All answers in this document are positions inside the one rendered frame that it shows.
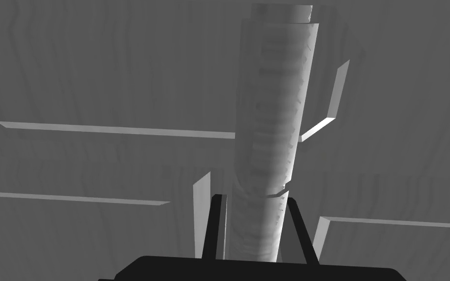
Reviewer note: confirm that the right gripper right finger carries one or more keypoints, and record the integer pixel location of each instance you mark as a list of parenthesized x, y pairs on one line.
[(300, 238)]

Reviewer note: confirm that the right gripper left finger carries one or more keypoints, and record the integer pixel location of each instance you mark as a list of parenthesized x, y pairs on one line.
[(212, 230)]

